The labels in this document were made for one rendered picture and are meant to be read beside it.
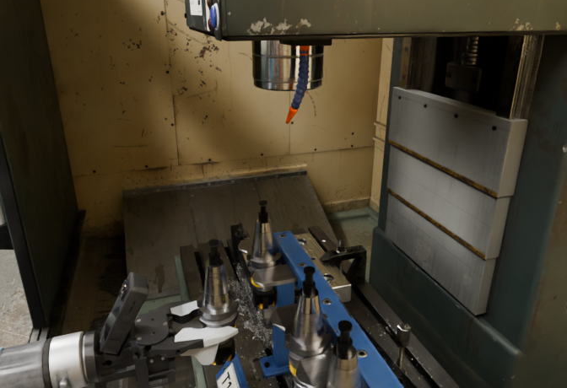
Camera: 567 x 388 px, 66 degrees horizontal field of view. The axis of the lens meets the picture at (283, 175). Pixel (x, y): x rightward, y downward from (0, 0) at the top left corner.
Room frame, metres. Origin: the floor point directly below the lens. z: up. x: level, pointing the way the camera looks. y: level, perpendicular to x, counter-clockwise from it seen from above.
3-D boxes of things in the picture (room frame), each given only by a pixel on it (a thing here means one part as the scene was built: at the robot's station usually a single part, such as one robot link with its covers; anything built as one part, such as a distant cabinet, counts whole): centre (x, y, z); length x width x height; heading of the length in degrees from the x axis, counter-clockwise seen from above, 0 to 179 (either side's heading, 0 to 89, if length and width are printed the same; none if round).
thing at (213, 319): (0.55, 0.10, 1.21); 0.06 x 0.06 x 0.03
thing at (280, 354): (0.76, 0.00, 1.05); 0.10 x 0.05 x 0.30; 108
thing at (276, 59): (1.00, -0.01, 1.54); 0.16 x 0.16 x 0.12
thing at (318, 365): (0.43, -0.05, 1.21); 0.07 x 0.05 x 0.01; 108
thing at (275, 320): (0.53, -0.02, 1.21); 0.07 x 0.05 x 0.01; 108
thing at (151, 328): (0.51, 0.22, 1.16); 0.12 x 0.08 x 0.09; 108
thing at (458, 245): (1.14, -0.43, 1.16); 0.48 x 0.05 x 0.51; 18
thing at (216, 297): (0.55, 0.10, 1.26); 0.04 x 0.04 x 0.07
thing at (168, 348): (0.50, 0.16, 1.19); 0.09 x 0.05 x 0.02; 95
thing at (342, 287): (1.03, -0.02, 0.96); 0.29 x 0.23 x 0.05; 18
